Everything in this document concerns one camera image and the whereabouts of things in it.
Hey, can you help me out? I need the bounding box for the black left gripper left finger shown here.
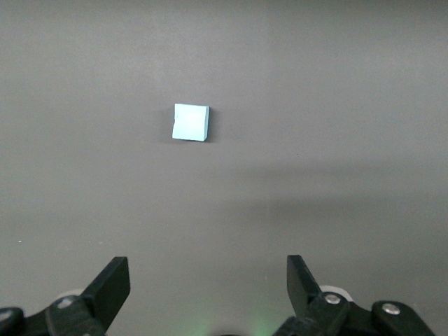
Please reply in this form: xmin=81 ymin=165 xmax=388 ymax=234
xmin=45 ymin=256 xmax=132 ymax=336

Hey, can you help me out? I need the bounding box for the light blue foam block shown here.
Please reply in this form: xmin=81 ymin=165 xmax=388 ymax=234
xmin=171 ymin=103 xmax=211 ymax=143

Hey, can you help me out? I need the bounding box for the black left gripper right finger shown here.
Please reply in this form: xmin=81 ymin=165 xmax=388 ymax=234
xmin=276 ymin=254 xmax=351 ymax=336

